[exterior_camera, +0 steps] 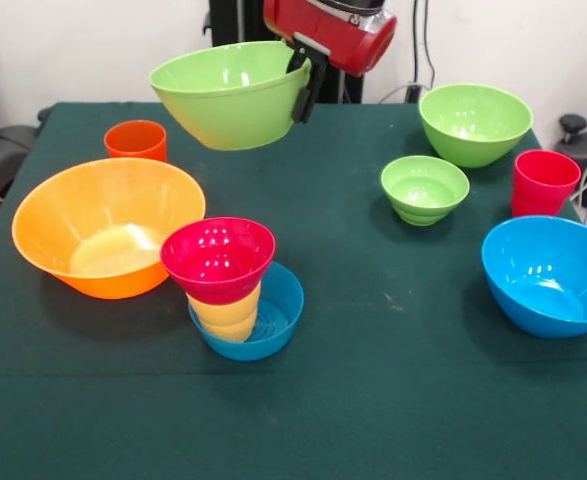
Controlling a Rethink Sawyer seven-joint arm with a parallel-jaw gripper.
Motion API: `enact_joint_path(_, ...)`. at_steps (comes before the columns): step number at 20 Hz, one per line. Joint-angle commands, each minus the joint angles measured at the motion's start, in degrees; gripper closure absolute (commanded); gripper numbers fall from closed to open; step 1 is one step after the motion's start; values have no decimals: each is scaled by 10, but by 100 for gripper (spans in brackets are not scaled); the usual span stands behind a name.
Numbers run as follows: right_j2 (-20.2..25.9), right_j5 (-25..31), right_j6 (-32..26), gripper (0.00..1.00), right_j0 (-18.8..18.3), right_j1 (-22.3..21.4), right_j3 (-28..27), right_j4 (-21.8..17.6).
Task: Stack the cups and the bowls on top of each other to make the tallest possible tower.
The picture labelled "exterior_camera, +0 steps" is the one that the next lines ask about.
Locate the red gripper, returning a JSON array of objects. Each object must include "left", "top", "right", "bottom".
[{"left": 262, "top": 0, "right": 398, "bottom": 125}]

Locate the large green plastic bowl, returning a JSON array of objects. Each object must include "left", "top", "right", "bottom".
[
  {"left": 418, "top": 83, "right": 534, "bottom": 169},
  {"left": 148, "top": 40, "right": 313, "bottom": 152}
]

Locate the small pink plastic bowl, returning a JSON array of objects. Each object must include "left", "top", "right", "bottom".
[{"left": 160, "top": 216, "right": 277, "bottom": 305}]

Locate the yellow plastic cup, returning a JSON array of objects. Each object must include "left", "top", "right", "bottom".
[{"left": 184, "top": 282, "right": 263, "bottom": 344}]

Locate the small green plastic bowl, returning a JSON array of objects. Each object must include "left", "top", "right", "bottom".
[{"left": 380, "top": 154, "right": 471, "bottom": 227}]

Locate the orange plastic cup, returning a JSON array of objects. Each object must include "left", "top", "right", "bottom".
[{"left": 103, "top": 119, "right": 168, "bottom": 164}]

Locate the small blue plastic bowl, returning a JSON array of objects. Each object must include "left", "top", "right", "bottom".
[{"left": 188, "top": 260, "right": 305, "bottom": 362}]

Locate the red plastic cup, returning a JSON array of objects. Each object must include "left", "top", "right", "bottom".
[{"left": 510, "top": 149, "right": 583, "bottom": 219}]

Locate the black round knob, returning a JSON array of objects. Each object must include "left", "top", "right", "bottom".
[{"left": 558, "top": 113, "right": 587, "bottom": 145}]

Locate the large orange plastic bowl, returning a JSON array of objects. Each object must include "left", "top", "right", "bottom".
[{"left": 11, "top": 157, "right": 207, "bottom": 300}]

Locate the black chair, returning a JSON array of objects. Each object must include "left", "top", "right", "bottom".
[{"left": 0, "top": 64, "right": 39, "bottom": 201}]

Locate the large blue plastic bowl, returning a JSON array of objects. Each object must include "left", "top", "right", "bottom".
[{"left": 481, "top": 215, "right": 587, "bottom": 340}]

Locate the dark green table cloth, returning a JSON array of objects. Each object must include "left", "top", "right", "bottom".
[{"left": 0, "top": 101, "right": 587, "bottom": 480}]

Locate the grey cable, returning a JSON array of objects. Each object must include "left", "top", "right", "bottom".
[{"left": 377, "top": 83, "right": 414, "bottom": 104}]

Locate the black cable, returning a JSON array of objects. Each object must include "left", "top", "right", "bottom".
[
  {"left": 411, "top": 0, "right": 422, "bottom": 86},
  {"left": 422, "top": 0, "right": 437, "bottom": 87}
]

